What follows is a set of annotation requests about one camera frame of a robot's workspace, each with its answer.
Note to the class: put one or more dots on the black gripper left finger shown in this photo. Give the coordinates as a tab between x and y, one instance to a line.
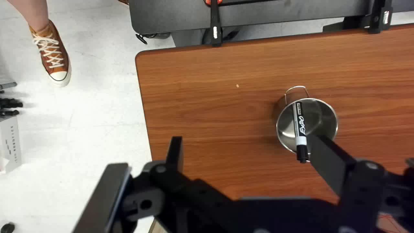
175	153

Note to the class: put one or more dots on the black ribbed object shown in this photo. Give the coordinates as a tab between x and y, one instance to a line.
9	108

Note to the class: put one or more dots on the bare person leg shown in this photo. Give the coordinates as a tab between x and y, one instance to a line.
30	11

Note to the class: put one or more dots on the black Expo marker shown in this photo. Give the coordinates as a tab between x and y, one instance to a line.
299	124

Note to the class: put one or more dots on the small steel pot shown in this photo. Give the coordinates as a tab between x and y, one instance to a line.
320	115

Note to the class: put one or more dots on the small dark round object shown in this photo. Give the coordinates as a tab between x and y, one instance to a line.
7	227

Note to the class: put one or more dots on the orange canvas sneaker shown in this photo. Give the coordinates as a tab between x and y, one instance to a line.
52	56

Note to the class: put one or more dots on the black perforated breadboard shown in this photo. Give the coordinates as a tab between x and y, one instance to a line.
280	11

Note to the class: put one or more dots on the white printed box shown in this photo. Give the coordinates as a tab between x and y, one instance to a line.
10	146

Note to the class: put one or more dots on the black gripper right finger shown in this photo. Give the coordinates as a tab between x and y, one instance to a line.
330	162

